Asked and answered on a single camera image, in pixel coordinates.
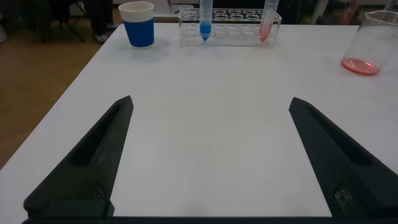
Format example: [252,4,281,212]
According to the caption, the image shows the clear glass beaker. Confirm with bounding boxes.
[340,10,398,77]

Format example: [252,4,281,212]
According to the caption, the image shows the black folding chair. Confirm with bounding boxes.
[29,0,88,44]

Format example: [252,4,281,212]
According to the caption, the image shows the pink pigment test tube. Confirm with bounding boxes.
[258,0,280,43]

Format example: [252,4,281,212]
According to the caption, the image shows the clear acrylic tube rack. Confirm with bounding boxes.
[177,5,283,49]

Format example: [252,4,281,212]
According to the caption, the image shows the blue white paper cup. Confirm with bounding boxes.
[118,1,155,49]

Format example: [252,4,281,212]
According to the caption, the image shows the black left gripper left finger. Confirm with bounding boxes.
[23,95,135,219]

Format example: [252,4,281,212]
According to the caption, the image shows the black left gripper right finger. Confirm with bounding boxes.
[288,96,398,220]

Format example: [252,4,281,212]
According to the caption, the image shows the blue pigment test tube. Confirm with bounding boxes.
[198,0,215,42]

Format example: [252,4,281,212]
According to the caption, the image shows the person in white shirt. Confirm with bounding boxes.
[83,0,119,44]

